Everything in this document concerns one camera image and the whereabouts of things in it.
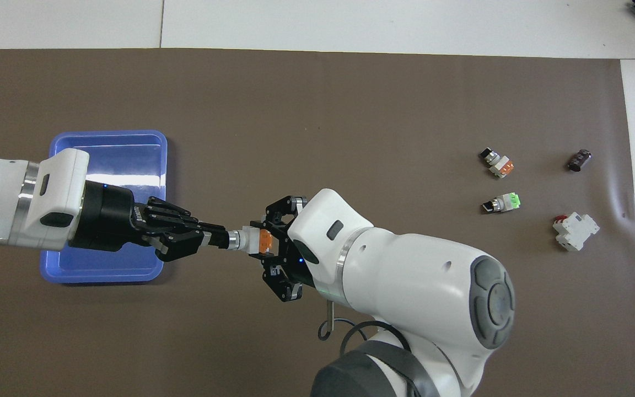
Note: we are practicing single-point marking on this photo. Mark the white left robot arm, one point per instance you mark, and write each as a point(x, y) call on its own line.
point(3, 204)

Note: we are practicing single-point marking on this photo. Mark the white circuit breaker red lever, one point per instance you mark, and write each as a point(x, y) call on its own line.
point(575, 230)

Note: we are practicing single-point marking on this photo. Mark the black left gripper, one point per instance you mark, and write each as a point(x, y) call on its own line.
point(105, 218)

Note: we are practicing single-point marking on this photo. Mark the selector switch with orange block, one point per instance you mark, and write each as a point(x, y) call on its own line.
point(498, 164)
point(251, 240)

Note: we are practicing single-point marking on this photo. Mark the selector switch with green block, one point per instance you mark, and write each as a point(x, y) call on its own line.
point(505, 203)

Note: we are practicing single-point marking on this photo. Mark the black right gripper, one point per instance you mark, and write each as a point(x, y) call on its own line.
point(295, 259)

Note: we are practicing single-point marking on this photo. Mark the small dark brown component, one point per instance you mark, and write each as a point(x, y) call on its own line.
point(579, 160)

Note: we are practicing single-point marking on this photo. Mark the blue plastic tray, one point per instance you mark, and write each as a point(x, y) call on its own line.
point(124, 154)

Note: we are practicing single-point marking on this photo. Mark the brown paper table mat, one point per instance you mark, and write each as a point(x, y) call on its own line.
point(350, 110)

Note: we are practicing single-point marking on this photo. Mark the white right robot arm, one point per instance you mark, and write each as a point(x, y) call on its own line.
point(405, 275)

